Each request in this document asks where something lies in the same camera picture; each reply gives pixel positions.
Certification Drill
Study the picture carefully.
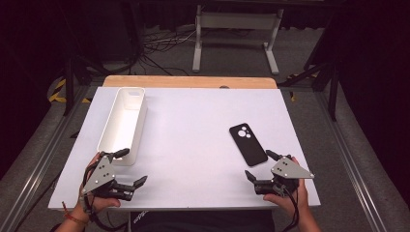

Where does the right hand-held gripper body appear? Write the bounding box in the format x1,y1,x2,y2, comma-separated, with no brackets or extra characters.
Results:
253,155,315,197

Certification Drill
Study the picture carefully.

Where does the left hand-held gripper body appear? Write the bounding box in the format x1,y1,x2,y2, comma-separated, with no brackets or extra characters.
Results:
78,151,136,202

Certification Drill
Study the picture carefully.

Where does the white plastic storage box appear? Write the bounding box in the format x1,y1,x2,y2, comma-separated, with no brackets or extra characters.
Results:
97,86,149,167

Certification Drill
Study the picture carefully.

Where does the black phone case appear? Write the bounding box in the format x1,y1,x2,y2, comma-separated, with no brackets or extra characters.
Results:
228,122,270,168

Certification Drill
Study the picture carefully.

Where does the person's left hand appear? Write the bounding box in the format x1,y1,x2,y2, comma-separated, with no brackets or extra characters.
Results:
71,152,122,223

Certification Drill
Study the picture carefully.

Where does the person's right hand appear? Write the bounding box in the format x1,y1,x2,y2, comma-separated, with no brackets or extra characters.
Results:
263,154,309,218

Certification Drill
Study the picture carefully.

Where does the white table board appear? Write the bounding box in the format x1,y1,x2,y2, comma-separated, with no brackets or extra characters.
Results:
47,86,322,213

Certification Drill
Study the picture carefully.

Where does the black tripod stand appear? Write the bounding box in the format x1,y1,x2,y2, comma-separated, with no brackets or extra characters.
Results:
278,60,340,123
62,53,108,117

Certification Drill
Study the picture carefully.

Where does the yellow black floor tape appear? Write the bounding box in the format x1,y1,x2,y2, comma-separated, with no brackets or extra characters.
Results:
47,78,93,105

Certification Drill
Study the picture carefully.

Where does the wooden table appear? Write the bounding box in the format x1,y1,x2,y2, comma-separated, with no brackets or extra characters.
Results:
102,74,278,90

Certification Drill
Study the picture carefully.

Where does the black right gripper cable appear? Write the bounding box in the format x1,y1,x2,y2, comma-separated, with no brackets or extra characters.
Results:
279,188,302,232

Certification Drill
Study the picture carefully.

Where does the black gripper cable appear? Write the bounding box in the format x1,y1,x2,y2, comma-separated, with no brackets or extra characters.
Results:
279,188,302,232
83,194,131,232

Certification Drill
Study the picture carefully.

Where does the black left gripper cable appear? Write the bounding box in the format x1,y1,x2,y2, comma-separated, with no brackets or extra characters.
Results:
83,194,131,232

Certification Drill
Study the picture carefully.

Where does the red wrist bracelet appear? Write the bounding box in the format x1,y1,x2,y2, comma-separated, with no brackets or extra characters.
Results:
61,201,90,226

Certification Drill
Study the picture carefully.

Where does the aluminium floor rail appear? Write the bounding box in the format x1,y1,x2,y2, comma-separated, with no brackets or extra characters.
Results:
0,86,99,232
313,91,410,232

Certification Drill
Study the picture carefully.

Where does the tangle of floor cables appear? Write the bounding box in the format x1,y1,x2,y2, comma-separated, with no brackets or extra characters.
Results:
140,24,198,77

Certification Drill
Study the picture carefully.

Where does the grey metal stand frame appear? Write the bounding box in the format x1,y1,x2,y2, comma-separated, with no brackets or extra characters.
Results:
191,4,285,76

